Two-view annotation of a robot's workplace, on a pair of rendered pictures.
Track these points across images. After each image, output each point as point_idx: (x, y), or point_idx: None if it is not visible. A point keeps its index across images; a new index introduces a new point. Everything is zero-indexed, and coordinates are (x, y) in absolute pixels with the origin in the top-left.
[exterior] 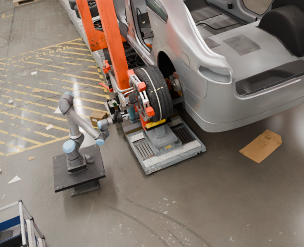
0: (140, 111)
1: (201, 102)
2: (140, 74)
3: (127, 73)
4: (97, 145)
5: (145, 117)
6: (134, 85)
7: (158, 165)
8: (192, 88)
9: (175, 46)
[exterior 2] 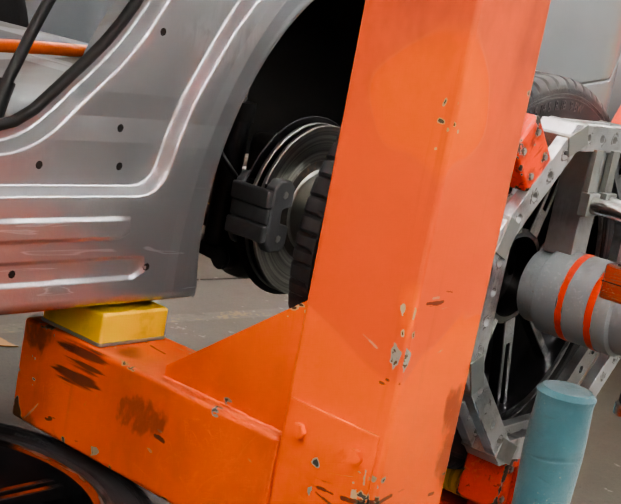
0: (517, 434)
1: (603, 96)
2: (577, 85)
3: (539, 135)
4: None
5: (601, 373)
6: (617, 162)
7: None
8: (574, 65)
9: None
